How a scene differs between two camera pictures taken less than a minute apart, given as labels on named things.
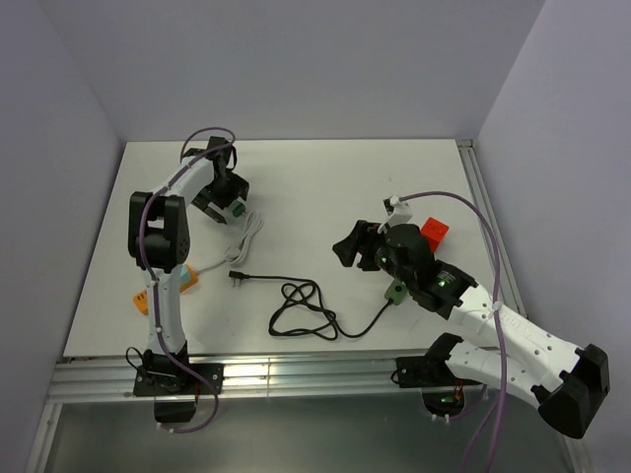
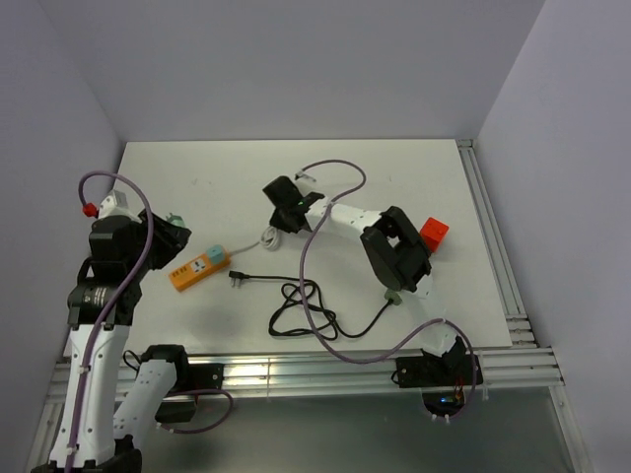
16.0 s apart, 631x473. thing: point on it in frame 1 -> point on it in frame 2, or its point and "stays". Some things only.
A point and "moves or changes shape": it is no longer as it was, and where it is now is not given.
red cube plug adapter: x=435 y=231 stays
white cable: x=252 y=226 -> x=269 y=239
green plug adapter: x=238 y=210 moves or changes shape
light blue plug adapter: x=188 y=278 -> x=216 y=253
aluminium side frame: x=506 y=256 stays
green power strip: x=397 y=291 stays
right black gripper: x=365 y=235 -> x=277 y=222
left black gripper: x=238 y=189 -> x=171 y=238
